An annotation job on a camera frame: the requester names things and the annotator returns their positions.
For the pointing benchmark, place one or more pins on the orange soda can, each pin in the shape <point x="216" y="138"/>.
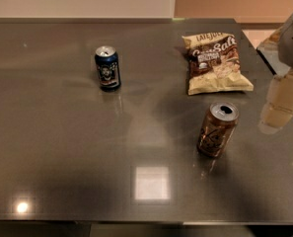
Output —
<point x="217" y="128"/>

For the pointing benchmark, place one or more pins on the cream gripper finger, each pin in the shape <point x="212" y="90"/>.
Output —
<point x="278" y="109"/>

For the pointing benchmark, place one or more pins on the blue pepsi can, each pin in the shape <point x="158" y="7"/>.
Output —
<point x="107" y="65"/>

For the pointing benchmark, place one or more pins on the cream chips bag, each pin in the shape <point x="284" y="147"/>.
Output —
<point x="214" y="64"/>

